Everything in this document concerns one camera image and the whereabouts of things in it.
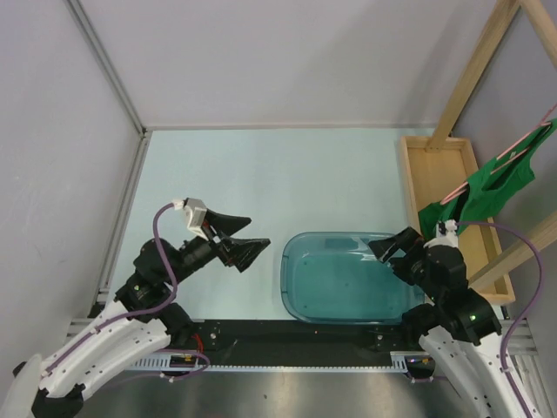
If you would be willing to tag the wooden clothes rack frame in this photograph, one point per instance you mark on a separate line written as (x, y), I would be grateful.
(433, 165)

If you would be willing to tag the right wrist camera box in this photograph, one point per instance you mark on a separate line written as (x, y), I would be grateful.
(445, 235)

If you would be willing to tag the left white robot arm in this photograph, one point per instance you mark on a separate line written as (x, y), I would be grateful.
(143, 316)

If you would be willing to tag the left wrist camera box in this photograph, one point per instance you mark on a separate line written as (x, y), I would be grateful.
(194, 214)

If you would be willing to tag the green tank top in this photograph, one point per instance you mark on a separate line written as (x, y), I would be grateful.
(485, 192)

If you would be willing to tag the white slotted cable duct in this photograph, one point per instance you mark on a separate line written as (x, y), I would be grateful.
(161, 363)

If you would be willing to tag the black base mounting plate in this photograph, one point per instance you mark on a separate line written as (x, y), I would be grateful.
(294, 343)

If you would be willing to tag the teal transparent plastic bin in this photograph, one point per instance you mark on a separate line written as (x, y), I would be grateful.
(334, 278)

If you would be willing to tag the aluminium frame post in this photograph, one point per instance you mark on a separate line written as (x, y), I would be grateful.
(138, 150)

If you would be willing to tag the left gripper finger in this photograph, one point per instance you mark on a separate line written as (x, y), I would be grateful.
(241, 253)
(220, 224)

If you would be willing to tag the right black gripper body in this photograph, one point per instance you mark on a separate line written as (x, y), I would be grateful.
(412, 266)

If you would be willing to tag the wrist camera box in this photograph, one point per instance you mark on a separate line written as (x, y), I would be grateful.
(194, 214)
(445, 235)

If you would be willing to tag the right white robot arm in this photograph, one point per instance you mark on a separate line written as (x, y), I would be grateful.
(457, 327)

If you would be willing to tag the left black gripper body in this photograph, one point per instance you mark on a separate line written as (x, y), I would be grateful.
(197, 253)

